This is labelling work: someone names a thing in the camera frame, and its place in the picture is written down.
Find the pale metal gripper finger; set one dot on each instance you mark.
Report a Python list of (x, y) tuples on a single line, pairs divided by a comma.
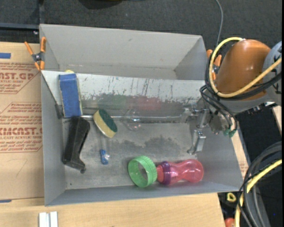
[(199, 118), (197, 142)]

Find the pink bottle with purple collar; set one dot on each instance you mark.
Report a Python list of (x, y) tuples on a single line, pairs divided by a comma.
[(187, 171)]

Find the clear glass cup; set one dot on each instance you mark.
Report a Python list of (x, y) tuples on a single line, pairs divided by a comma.
[(133, 124)]

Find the round yellow and green sponge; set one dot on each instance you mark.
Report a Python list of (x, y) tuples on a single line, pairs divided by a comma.
[(107, 123)]

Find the clear tube with blue end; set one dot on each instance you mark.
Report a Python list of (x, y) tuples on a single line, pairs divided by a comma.
[(104, 156)]

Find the grey metal bin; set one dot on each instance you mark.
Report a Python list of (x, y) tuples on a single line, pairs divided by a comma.
[(132, 48)]

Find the black angled plastic piece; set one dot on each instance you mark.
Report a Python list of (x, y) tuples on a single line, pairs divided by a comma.
[(75, 138)]

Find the blue and yellow sponge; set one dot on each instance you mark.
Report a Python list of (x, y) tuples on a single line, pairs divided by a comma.
[(69, 96)]

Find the brown cardboard board, red print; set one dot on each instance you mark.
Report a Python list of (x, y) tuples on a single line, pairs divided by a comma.
[(19, 117)]

